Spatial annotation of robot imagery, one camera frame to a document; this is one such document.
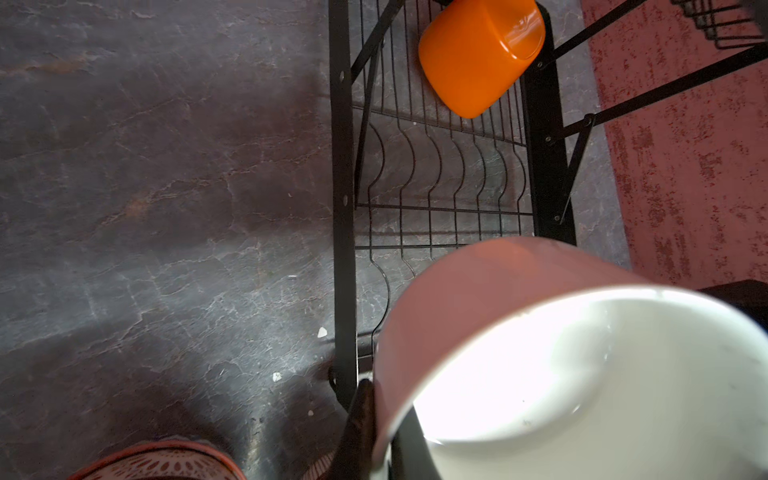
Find orange plastic bowl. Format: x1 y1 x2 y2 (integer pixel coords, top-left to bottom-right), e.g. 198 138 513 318
418 0 546 119

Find green patterned ceramic bowl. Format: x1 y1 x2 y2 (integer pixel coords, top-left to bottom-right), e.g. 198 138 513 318
69 439 246 480

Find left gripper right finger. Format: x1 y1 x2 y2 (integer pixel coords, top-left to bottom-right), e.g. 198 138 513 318
699 279 768 332

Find white pink bowl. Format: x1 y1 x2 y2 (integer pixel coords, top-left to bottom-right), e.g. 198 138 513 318
372 237 767 479

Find black wire dish rack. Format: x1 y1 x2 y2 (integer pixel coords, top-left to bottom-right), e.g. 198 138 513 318
328 1 767 406

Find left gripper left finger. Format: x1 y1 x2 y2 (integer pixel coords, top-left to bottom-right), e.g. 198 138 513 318
326 379 376 480

